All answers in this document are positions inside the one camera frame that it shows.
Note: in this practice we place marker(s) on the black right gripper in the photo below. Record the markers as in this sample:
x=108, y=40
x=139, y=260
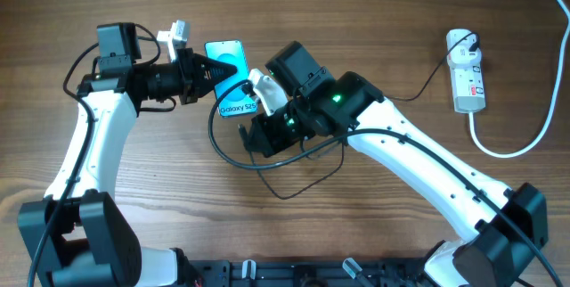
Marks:
x=274, y=142

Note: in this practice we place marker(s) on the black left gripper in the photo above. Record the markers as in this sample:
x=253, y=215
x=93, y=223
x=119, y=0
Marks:
x=191, y=67

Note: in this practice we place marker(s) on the Galaxy smartphone with teal screen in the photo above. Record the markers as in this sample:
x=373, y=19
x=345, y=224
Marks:
x=237, y=102

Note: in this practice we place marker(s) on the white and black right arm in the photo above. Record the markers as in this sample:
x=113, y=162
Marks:
x=500, y=230

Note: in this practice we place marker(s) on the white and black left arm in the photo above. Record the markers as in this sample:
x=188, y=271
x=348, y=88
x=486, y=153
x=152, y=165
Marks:
x=76, y=235

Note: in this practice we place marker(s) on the white power strip socket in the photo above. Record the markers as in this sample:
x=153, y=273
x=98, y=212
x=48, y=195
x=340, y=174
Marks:
x=468, y=92

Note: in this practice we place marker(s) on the white USB charger adapter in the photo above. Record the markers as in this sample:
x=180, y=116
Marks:
x=464, y=54

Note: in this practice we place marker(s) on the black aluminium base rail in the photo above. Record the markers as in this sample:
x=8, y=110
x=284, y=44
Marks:
x=386, y=272

